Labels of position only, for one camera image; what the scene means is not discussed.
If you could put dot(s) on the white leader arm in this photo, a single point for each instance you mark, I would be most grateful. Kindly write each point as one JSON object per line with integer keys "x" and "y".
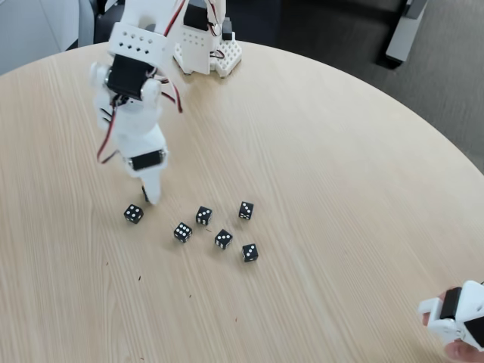
{"x": 467, "y": 302}

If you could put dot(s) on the dark upholstered chair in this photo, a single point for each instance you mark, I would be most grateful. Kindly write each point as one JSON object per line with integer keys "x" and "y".
{"x": 102, "y": 26}

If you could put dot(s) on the grey metal desk leg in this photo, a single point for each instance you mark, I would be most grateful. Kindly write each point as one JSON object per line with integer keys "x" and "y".
{"x": 402, "y": 34}

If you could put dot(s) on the black die with white pips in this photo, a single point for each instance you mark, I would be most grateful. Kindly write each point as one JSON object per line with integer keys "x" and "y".
{"x": 246, "y": 210}
{"x": 133, "y": 214}
{"x": 223, "y": 239}
{"x": 203, "y": 215}
{"x": 144, "y": 193}
{"x": 249, "y": 252}
{"x": 183, "y": 232}

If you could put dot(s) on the person's hand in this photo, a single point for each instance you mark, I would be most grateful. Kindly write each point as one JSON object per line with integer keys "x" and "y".
{"x": 465, "y": 353}

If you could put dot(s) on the white cabinet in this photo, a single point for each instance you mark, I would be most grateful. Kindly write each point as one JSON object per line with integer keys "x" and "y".
{"x": 34, "y": 30}

